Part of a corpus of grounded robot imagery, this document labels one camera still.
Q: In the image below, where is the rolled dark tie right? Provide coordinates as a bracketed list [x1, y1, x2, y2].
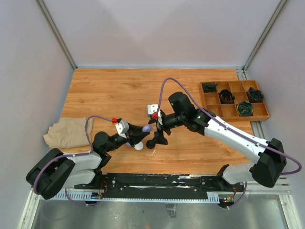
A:
[246, 87, 264, 103]

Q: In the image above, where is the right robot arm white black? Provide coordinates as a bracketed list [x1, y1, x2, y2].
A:
[146, 92, 287, 191]

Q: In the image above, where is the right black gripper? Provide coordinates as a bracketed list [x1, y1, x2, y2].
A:
[148, 112, 186, 145]

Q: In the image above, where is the white slotted cable duct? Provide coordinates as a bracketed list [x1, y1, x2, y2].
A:
[52, 191, 220, 204]

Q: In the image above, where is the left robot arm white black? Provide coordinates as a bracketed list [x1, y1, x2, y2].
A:
[26, 120, 153, 200]

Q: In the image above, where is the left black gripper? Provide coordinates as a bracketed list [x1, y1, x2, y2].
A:
[105, 122, 150, 152]

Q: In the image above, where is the beige folded cloth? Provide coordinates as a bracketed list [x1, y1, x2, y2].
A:
[43, 117, 89, 149]

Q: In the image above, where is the rolled black tie centre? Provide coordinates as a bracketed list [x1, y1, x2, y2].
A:
[219, 89, 235, 104]

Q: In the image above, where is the black earbud charging case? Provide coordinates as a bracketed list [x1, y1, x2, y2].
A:
[146, 140, 155, 149]

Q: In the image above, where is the white earbud charging case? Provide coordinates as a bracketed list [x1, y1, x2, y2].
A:
[134, 141, 143, 151]

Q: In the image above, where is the rolled blue yellow tie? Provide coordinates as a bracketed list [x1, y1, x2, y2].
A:
[236, 101, 254, 117]

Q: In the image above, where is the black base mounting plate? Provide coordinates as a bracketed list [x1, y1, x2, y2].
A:
[74, 173, 241, 197]

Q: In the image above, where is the wooden compartment tray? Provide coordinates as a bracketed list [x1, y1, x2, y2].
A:
[199, 80, 270, 122]

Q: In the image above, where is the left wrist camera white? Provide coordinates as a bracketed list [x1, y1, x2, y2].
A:
[115, 120, 129, 139]

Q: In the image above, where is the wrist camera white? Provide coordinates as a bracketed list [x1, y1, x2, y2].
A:
[147, 104, 158, 117]
[115, 120, 129, 139]

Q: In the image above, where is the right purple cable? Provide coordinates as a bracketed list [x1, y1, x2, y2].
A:
[152, 77, 303, 176]

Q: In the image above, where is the rolled dark tie top left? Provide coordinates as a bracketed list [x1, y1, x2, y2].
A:
[202, 83, 218, 93]

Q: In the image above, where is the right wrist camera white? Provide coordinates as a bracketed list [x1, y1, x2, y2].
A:
[147, 104, 158, 117]

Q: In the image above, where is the rolled dark tie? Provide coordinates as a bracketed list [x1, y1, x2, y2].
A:
[202, 83, 218, 93]
[246, 87, 264, 103]

